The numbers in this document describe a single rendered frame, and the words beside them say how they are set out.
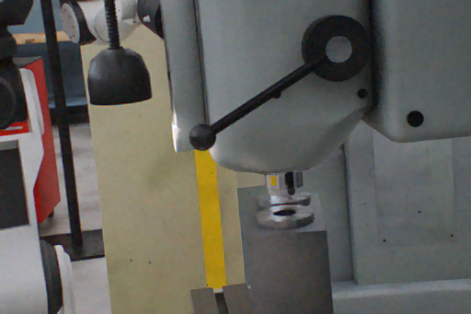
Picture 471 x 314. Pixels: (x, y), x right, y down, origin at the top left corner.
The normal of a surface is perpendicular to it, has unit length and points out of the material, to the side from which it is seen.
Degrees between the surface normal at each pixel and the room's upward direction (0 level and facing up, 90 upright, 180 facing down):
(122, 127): 90
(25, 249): 66
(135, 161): 90
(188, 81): 90
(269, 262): 90
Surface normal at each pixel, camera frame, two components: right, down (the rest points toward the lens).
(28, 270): 0.24, -0.26
